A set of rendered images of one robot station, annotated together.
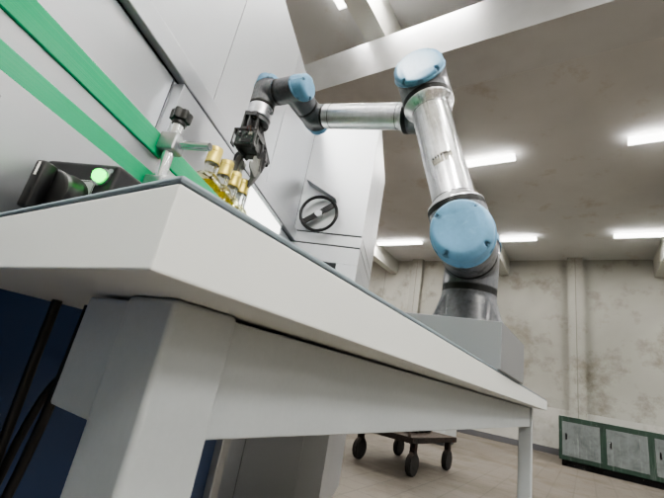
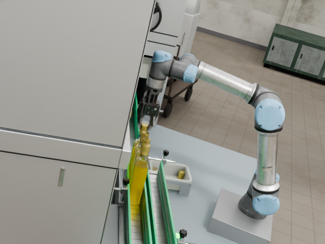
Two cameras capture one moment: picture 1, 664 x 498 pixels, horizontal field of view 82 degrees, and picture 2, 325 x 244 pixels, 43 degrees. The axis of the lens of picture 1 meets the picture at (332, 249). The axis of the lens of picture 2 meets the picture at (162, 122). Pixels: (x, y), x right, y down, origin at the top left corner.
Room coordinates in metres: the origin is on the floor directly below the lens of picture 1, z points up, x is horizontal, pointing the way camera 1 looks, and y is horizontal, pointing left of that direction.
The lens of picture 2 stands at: (-0.59, 0.91, 1.93)
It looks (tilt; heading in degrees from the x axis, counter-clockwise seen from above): 23 degrees down; 336
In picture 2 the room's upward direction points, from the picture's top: 15 degrees clockwise
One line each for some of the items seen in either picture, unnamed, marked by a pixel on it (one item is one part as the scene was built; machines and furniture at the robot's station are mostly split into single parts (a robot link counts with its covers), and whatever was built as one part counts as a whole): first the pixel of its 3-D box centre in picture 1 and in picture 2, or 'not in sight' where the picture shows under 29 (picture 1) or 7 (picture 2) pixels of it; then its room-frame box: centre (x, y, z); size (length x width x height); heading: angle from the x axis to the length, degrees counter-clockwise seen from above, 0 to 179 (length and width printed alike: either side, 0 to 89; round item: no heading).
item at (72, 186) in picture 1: (48, 192); not in sight; (0.30, 0.24, 0.79); 0.04 x 0.03 x 0.04; 77
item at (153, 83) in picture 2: (260, 115); (156, 82); (0.97, 0.29, 1.38); 0.08 x 0.08 x 0.05
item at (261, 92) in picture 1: (266, 94); (160, 65); (0.97, 0.28, 1.46); 0.09 x 0.08 x 0.11; 62
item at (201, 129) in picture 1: (232, 217); not in sight; (1.26, 0.36, 1.15); 0.90 x 0.03 x 0.34; 167
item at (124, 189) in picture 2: not in sight; (118, 191); (0.80, 0.40, 0.94); 0.07 x 0.04 x 0.13; 77
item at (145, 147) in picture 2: (213, 156); (145, 149); (0.83, 0.32, 1.14); 0.04 x 0.04 x 0.04
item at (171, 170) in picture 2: not in sight; (168, 176); (1.15, 0.02, 0.80); 0.22 x 0.17 x 0.09; 77
